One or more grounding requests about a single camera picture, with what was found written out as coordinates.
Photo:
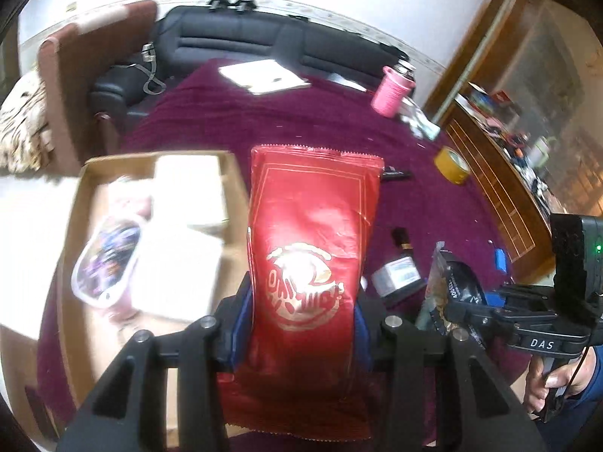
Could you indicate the pink knitted bottle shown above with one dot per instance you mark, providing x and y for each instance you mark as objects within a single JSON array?
[{"x": 397, "y": 83}]

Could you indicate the clear pencil case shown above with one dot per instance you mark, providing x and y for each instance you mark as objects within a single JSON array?
[{"x": 102, "y": 273}]

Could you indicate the black snack packet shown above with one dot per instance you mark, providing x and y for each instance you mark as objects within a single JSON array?
[{"x": 449, "y": 280}]

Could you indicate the yellow tape roll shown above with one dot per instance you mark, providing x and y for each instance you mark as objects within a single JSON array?
[{"x": 452, "y": 166}]

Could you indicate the brown armchair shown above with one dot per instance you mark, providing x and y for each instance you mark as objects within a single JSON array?
[{"x": 70, "y": 61}]

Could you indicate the floral blanket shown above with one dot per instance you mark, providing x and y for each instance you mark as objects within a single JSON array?
[{"x": 25, "y": 134}]

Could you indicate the black marker pen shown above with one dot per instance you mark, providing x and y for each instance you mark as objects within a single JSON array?
[{"x": 390, "y": 174}]

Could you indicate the cardboard box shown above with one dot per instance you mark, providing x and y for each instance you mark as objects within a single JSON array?
[{"x": 114, "y": 187}]

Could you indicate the open notebook with pen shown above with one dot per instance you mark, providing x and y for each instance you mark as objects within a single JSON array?
[{"x": 263, "y": 77}]

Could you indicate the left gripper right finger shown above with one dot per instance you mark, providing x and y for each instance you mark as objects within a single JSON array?
[{"x": 436, "y": 387}]

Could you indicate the red foil snack bag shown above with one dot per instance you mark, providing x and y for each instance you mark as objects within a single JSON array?
[{"x": 309, "y": 225}]

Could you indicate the white medicine box green border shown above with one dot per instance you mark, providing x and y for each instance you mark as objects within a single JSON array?
[{"x": 179, "y": 260}]

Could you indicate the wooden sideboard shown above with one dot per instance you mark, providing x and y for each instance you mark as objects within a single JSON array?
[{"x": 522, "y": 103}]

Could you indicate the blue battery pack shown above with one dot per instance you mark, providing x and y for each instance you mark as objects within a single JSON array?
[{"x": 501, "y": 260}]

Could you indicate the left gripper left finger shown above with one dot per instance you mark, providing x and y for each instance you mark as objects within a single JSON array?
[{"x": 125, "y": 411}]

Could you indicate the black leather sofa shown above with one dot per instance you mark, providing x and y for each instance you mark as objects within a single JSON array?
[{"x": 189, "y": 36}]

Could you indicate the person right hand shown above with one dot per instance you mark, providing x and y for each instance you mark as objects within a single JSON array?
[{"x": 573, "y": 377}]

